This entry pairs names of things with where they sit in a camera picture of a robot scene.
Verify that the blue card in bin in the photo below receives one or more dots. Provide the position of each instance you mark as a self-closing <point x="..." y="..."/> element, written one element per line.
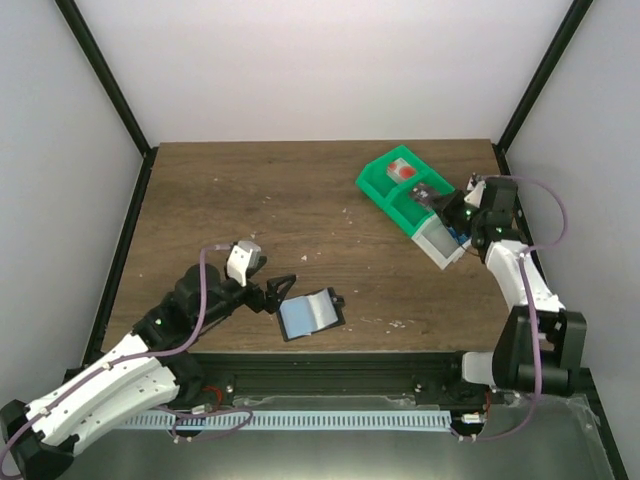
<point x="460" y="238"/>

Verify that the light blue slotted cable duct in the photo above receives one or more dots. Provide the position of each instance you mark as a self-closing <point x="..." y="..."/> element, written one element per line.
<point x="392" y="420"/>

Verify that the left black frame post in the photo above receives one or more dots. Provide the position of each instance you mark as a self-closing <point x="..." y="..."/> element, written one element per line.
<point x="92" y="52"/>

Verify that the black card holder wallet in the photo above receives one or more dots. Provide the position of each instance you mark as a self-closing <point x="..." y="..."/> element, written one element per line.
<point x="309" y="314"/>

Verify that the black frame post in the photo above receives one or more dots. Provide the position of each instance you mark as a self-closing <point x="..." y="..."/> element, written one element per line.
<point x="562" y="38"/>
<point x="92" y="52"/>

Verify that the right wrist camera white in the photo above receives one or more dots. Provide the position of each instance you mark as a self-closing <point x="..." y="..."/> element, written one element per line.
<point x="475" y="189"/>

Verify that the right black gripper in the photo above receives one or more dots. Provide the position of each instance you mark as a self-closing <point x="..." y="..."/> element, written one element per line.
<point x="447" y="204"/>

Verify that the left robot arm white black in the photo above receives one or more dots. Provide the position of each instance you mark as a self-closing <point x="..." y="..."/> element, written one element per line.
<point x="149" y="367"/>

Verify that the red white card in bin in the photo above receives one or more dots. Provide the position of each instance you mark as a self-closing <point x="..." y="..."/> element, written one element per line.
<point x="399" y="170"/>

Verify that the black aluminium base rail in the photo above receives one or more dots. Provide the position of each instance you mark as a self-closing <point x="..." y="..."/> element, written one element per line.
<point x="433" y="378"/>

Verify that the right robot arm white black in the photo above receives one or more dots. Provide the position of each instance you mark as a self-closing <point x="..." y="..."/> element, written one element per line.
<point x="540" y="348"/>

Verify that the right black frame post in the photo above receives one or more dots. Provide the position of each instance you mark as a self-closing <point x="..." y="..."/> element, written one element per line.
<point x="562" y="38"/>

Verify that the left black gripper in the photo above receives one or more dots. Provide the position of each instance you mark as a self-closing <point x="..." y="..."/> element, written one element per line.
<point x="258" y="302"/>

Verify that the green white sorting bin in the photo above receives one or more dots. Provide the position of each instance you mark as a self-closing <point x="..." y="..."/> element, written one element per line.
<point x="422" y="226"/>

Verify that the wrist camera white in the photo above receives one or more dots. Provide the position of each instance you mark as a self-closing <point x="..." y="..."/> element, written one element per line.
<point x="475" y="189"/>
<point x="244" y="256"/>

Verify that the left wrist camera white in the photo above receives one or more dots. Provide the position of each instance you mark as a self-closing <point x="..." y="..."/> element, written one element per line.
<point x="244" y="256"/>

